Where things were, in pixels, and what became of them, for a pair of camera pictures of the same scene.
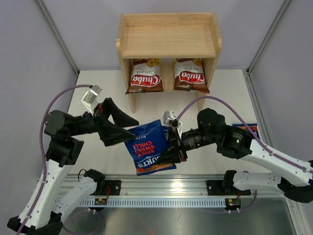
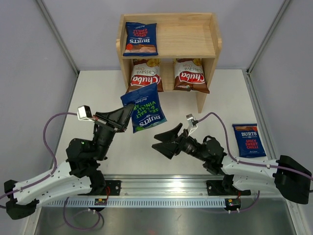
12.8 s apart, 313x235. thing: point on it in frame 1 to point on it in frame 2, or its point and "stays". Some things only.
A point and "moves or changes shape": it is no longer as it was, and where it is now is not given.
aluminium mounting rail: (162, 185) stays
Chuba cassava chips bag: (145, 76) stays
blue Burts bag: (147, 146) to (141, 39)
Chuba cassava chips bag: (189, 75) stays
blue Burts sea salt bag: (165, 133) moves or changes shape
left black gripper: (108, 132) to (116, 121)
